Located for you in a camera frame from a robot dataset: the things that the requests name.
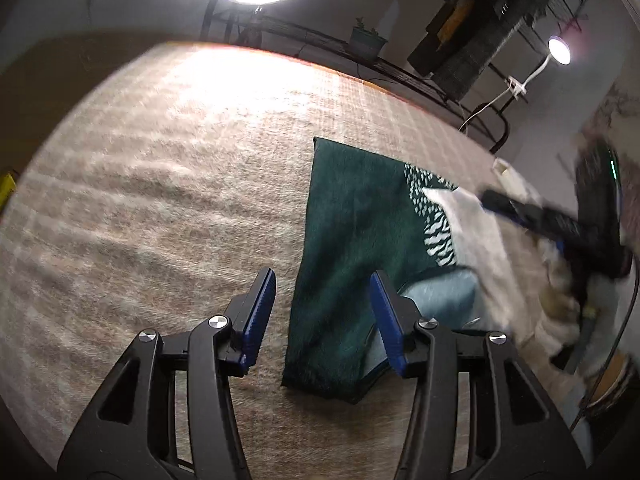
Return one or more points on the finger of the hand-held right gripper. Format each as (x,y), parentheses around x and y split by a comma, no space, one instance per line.
(530,215)

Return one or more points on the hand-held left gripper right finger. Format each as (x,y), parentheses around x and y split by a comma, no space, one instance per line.
(387,320)

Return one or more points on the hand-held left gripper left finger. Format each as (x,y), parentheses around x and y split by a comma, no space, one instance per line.
(257,315)

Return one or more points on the green and white printed t-shirt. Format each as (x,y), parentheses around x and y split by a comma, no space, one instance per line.
(345,240)

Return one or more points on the black metal clothes rack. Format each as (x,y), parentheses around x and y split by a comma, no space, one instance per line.
(300,35)

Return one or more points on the white crumpled cloth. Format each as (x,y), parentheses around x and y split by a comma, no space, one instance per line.
(510,172)

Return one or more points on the white clip lamp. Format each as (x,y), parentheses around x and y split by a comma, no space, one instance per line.
(560,50)

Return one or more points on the grey plaid coat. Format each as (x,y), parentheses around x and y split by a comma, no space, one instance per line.
(480,55)

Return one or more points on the beige plaid blanket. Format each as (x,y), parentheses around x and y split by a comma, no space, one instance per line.
(150,185)

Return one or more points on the brown round object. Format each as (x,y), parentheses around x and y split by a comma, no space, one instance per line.
(617,385)

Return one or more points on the yellow hanging garment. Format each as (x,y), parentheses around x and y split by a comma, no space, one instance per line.
(457,20)

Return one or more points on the small potted plant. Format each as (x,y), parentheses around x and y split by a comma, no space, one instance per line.
(367,45)

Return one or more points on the yellow and green bag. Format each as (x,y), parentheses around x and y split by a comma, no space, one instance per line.
(6,187)

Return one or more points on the landscape wall poster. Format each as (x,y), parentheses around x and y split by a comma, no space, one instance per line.
(620,110)

